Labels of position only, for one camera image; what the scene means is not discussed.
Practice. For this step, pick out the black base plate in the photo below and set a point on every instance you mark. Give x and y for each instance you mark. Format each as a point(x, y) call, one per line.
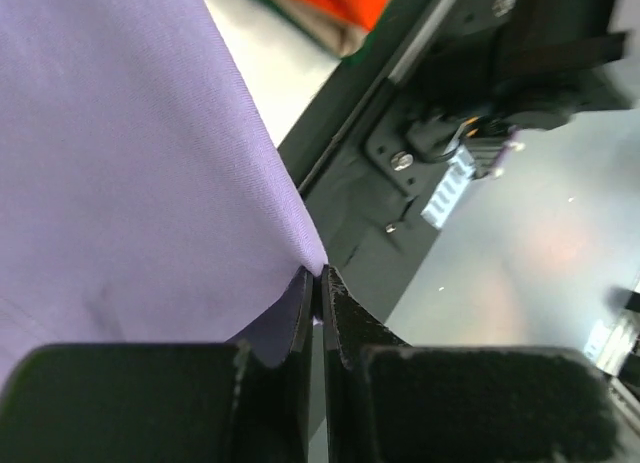
point(365, 187)

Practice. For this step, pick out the purple t shirt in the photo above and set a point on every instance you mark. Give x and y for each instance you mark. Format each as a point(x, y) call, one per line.
point(141, 196)

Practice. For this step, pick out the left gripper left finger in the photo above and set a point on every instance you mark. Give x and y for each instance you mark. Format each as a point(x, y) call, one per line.
point(246, 400)

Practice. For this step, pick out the beige folded t shirt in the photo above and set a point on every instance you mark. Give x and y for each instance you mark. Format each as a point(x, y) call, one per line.
point(340, 38)

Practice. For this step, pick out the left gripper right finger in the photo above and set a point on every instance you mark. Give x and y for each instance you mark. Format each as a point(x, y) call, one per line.
point(388, 401)

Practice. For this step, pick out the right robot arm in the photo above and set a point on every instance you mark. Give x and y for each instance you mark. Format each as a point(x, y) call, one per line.
point(532, 69)

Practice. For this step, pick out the right controller board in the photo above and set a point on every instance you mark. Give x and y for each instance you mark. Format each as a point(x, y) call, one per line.
point(476, 150)

